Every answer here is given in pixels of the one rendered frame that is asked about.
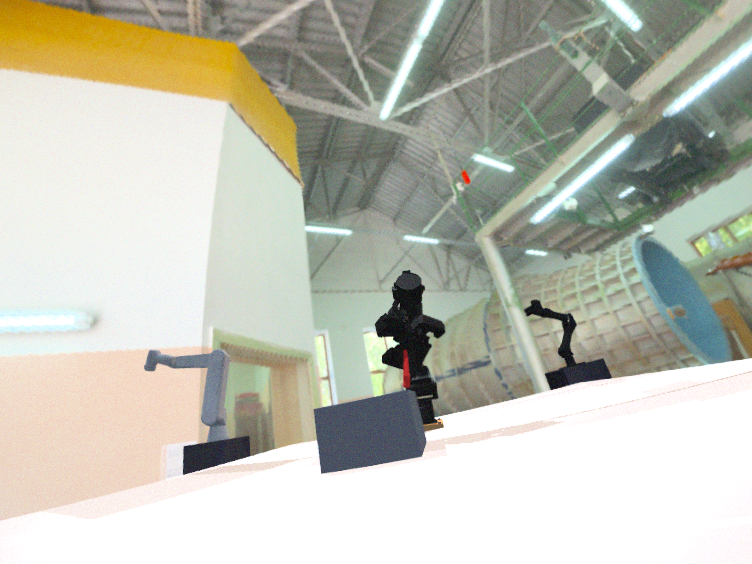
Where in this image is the red peg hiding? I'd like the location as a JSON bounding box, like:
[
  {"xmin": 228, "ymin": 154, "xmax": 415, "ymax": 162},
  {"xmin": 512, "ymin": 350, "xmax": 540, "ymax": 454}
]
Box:
[{"xmin": 403, "ymin": 350, "xmax": 411, "ymax": 388}]

